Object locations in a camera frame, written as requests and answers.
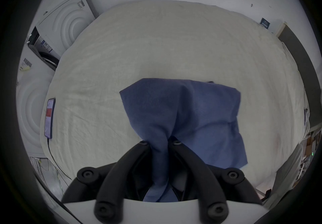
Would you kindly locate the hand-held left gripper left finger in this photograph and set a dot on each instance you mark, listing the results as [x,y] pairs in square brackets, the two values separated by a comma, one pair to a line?
[118,175]

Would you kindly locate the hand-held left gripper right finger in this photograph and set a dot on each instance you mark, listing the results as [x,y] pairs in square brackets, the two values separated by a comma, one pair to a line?
[203,177]

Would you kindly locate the blue cloth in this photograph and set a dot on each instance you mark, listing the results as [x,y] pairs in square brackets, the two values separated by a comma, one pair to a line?
[186,117]

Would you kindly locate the smartphone with red label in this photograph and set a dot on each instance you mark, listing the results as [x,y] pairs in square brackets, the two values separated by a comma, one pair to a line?
[49,118]

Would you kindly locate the white washing machine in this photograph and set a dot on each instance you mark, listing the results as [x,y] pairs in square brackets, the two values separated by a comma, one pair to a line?
[63,24]
[30,107]

